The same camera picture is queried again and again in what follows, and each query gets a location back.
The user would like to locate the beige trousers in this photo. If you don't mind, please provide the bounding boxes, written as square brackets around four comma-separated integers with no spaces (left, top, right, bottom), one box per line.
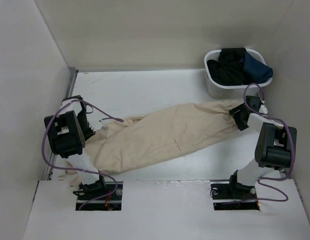
[84,99,241,180]

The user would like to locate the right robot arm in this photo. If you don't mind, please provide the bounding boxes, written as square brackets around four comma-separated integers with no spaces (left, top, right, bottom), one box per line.
[225,96,298,201]

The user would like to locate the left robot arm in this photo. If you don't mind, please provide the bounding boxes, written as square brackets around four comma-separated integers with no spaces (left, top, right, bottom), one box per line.
[44,95,108,200]

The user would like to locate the white laundry basket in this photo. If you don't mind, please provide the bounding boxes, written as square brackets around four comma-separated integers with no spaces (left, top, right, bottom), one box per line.
[204,48,273,100]

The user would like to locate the navy blue garment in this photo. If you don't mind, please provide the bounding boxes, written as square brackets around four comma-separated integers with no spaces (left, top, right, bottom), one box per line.
[239,51,274,85]

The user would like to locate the black garment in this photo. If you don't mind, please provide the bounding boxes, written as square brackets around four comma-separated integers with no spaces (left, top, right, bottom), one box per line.
[206,48,248,86]

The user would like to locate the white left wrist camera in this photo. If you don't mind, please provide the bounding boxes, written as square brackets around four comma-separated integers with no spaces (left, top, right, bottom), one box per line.
[97,119,108,131]

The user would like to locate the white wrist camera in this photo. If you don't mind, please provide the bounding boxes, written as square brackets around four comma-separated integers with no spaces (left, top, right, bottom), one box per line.
[258,101,269,116]
[97,119,108,131]

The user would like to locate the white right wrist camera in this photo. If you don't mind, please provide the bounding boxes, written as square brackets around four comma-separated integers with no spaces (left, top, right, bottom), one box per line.
[258,101,269,116]

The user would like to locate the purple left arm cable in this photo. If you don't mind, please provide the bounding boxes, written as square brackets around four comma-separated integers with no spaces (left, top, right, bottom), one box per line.
[41,98,125,210]

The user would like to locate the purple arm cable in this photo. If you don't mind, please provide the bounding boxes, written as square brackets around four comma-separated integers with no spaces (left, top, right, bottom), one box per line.
[243,83,296,204]
[41,98,125,210]

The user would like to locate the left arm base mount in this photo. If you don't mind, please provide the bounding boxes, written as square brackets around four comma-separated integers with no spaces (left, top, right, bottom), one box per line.
[73,181,124,211]

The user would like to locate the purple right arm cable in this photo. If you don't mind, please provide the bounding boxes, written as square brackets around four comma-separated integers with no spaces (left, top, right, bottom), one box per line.
[243,83,296,204]

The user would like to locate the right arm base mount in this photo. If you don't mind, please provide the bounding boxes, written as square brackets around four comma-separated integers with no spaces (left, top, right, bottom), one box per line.
[210,181,260,211]

